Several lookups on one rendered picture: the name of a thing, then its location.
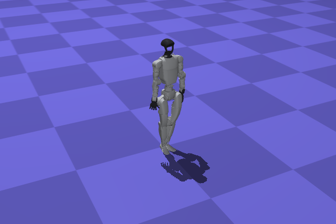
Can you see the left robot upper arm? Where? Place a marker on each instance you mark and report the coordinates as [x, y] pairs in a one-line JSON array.
[[181, 73]]

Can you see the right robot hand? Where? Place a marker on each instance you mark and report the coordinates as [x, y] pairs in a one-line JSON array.
[[154, 104]]

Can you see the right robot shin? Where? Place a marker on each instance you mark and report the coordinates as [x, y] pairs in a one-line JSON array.
[[163, 134]]

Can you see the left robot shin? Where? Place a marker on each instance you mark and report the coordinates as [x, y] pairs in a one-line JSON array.
[[170, 129]]

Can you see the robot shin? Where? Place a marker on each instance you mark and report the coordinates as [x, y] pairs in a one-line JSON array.
[[170, 129], [163, 134]]

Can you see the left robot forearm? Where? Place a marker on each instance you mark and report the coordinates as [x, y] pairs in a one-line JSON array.
[[182, 84]]

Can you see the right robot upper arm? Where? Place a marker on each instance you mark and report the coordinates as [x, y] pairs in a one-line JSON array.
[[156, 70]]

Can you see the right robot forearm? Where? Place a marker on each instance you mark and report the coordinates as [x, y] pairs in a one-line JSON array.
[[155, 90]]

